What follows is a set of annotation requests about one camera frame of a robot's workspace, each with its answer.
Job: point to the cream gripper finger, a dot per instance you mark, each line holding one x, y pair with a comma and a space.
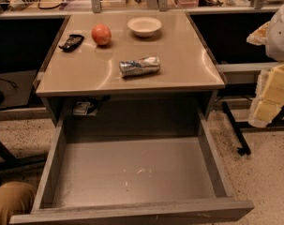
258, 37
269, 99

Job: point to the silver blue redbull can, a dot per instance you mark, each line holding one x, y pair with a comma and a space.
143, 66

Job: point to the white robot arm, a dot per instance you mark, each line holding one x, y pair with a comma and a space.
274, 46

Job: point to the open grey top drawer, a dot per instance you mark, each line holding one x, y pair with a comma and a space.
101, 175

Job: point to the white bowl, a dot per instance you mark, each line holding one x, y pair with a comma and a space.
144, 27

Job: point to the red orange apple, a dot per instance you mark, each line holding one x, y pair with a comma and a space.
101, 34

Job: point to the black crumpled snack bag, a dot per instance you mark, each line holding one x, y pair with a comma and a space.
72, 43

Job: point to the white tag under table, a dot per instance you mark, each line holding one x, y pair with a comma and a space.
81, 108

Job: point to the person's knee tan trousers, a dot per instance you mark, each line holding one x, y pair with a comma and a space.
16, 198

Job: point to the black desk leg frame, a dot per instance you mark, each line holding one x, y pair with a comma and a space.
238, 127

